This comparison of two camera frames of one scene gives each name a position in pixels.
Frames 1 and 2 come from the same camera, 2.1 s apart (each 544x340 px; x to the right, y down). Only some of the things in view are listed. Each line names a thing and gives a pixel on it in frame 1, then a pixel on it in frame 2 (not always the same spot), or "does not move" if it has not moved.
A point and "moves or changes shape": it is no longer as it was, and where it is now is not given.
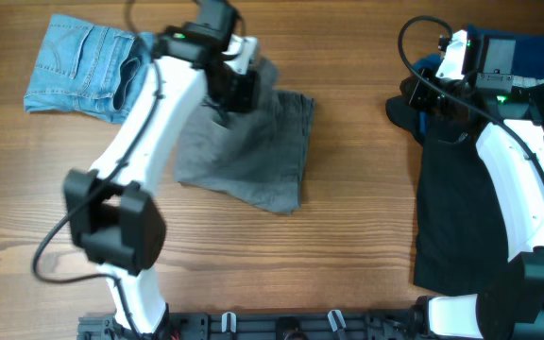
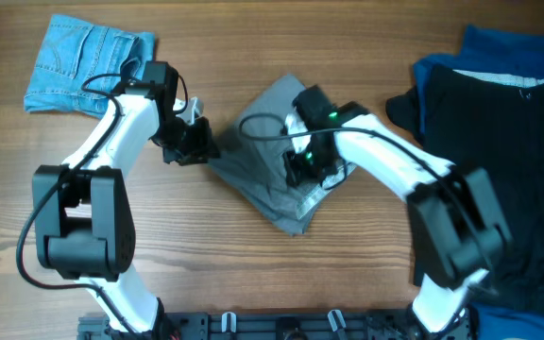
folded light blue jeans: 89,71 does not move
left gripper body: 230,89 → 182,142
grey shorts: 254,158 moves or changes shape
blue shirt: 537,58 does not move
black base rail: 263,325 does not move
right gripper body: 423,99 → 310,163
